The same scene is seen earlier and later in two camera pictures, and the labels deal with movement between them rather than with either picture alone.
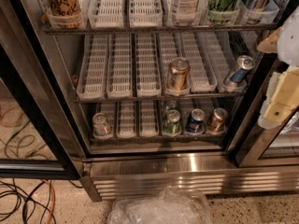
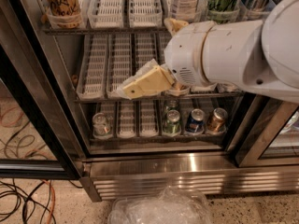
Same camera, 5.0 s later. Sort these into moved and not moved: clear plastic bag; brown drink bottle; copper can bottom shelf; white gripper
Moved: white gripper
Not moved: clear plastic bag; copper can bottom shelf; brown drink bottle
